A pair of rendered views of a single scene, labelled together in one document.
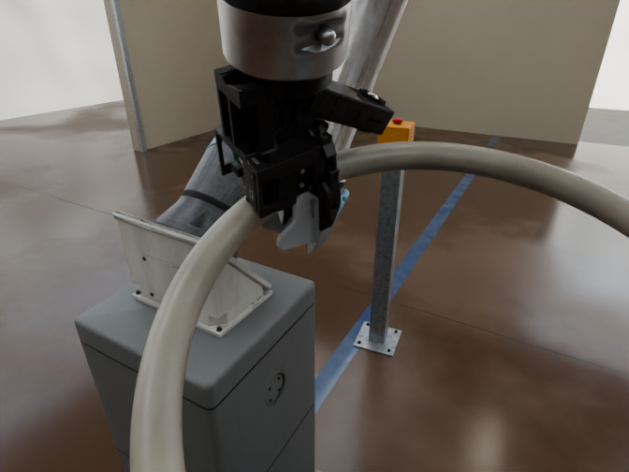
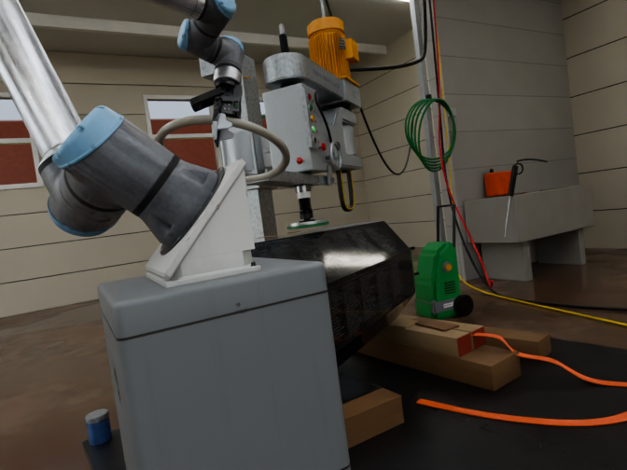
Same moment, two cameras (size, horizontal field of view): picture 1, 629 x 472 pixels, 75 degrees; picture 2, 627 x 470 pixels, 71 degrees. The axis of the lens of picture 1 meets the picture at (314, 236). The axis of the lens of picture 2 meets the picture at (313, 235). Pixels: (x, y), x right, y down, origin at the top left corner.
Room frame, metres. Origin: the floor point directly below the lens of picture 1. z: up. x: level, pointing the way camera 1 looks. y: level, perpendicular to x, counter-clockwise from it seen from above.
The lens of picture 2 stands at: (1.48, 0.97, 0.95)
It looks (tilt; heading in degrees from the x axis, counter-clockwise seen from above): 3 degrees down; 211
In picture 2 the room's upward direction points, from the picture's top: 7 degrees counter-clockwise
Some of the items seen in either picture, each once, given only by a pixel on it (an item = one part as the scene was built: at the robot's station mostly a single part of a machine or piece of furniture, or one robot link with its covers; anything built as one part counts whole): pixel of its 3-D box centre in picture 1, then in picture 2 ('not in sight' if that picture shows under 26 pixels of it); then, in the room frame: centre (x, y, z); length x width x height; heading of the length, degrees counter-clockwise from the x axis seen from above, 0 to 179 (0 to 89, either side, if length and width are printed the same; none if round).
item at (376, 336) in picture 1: (386, 244); not in sight; (1.63, -0.32, 0.54); 0.20 x 0.20 x 1.09; 67
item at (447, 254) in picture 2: not in sight; (436, 261); (-1.96, -0.01, 0.43); 0.35 x 0.35 x 0.87; 52
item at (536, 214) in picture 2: not in sight; (531, 231); (-3.78, 0.53, 0.43); 1.30 x 0.62 x 0.86; 151
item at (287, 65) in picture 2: not in sight; (315, 90); (-0.78, -0.25, 1.64); 0.96 x 0.25 x 0.17; 7
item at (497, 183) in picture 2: not in sight; (502, 183); (-3.78, 0.29, 1.00); 0.50 x 0.22 x 0.33; 151
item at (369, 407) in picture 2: not in sight; (366, 416); (-0.11, 0.15, 0.07); 0.30 x 0.12 x 0.12; 151
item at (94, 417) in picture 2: not in sight; (99, 426); (0.33, -1.03, 0.08); 0.10 x 0.10 x 0.13
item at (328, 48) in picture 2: not in sight; (330, 55); (-1.08, -0.28, 1.92); 0.31 x 0.28 x 0.40; 97
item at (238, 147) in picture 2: not in sight; (274, 151); (-0.98, -0.73, 1.39); 0.74 x 0.34 x 0.25; 104
